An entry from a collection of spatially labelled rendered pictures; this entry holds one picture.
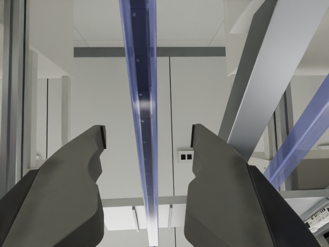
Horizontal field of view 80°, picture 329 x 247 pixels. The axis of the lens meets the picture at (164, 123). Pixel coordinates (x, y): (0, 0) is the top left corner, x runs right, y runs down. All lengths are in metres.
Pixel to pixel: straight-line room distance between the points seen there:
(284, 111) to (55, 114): 1.95
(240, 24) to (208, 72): 1.94
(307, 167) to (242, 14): 0.68
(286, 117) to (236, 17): 0.45
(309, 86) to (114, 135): 2.08
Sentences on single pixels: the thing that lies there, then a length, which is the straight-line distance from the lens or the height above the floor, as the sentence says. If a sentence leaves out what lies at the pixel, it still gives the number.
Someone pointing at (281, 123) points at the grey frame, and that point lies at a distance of 0.61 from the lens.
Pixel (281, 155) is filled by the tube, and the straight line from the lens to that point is 0.18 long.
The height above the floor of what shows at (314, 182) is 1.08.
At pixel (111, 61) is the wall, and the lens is 2.14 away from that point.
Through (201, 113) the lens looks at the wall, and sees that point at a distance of 2.03.
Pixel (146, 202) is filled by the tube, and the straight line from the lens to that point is 0.20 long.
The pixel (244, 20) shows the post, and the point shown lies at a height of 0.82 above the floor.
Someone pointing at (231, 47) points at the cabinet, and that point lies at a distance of 1.04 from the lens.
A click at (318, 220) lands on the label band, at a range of 0.35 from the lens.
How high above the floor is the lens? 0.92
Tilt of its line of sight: 4 degrees down
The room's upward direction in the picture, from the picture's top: 178 degrees clockwise
